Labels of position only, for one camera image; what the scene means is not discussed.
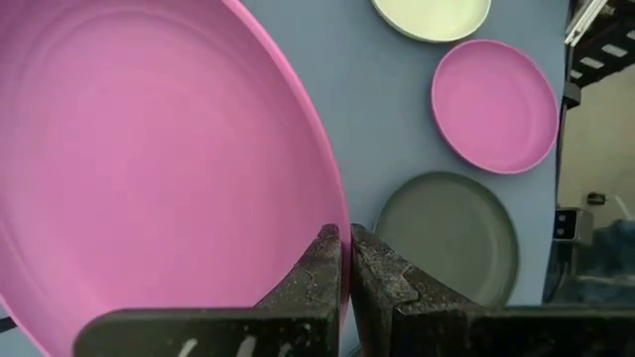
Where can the table-level camera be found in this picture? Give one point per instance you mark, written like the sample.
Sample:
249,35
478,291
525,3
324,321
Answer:
578,225

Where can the dark grey plate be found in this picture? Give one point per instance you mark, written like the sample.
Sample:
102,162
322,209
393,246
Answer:
446,238

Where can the black case with white labels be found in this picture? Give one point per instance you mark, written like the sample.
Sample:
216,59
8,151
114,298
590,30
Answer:
602,37

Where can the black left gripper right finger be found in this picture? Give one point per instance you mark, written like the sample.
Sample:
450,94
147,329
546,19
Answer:
379,287

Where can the purple plate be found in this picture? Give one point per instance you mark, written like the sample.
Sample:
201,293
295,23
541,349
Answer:
496,106
149,149

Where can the silver aluminium bracket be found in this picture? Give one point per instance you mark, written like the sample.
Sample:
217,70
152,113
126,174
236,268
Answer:
585,22

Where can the cream white plate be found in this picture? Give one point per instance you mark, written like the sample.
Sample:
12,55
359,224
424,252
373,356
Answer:
431,17

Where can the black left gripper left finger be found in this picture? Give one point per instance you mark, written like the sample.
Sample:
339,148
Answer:
317,277

